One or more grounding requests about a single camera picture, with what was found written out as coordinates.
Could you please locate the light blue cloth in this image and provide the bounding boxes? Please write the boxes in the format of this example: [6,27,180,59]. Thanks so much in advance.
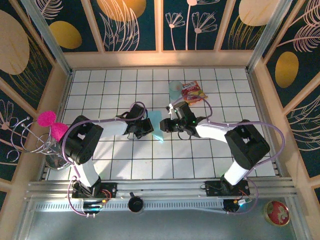
[148,109,165,144]

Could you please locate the translucent teal plastic cup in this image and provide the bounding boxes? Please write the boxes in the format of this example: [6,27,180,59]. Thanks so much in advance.
[168,80,183,100]

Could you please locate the red snack packet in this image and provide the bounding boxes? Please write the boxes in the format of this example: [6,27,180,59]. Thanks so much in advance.
[181,80,209,107]

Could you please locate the black round knob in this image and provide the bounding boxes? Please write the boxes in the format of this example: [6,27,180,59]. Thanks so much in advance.
[127,191,145,214]

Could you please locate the perforated metal strip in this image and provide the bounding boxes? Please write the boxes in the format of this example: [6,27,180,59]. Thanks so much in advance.
[33,201,226,213]

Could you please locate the pink fuzzy toy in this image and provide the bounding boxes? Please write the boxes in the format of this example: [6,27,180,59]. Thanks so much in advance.
[36,110,69,142]

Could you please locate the small electronics board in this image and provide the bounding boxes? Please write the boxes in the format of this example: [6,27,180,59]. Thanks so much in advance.
[223,198,252,213]
[82,198,108,211]

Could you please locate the red round tin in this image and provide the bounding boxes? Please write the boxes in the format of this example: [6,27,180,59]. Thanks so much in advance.
[264,200,291,227]

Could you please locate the thin black cable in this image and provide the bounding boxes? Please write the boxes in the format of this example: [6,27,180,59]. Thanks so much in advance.
[125,131,144,141]
[176,130,191,141]

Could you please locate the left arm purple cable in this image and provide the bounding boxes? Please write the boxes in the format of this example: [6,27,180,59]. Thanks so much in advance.
[61,101,148,217]

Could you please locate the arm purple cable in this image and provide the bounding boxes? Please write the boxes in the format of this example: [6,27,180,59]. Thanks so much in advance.
[61,101,148,217]
[166,96,286,216]

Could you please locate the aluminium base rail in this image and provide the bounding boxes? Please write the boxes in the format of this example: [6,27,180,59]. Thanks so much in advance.
[24,176,299,201]

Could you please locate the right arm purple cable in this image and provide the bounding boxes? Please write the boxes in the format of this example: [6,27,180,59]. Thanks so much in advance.
[166,96,286,216]

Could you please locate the chrome wire stand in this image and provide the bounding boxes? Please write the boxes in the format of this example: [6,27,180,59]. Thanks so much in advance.
[6,115,74,171]

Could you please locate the aluminium frame post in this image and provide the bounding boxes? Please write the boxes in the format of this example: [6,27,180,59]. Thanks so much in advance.
[246,0,288,72]
[21,0,74,76]

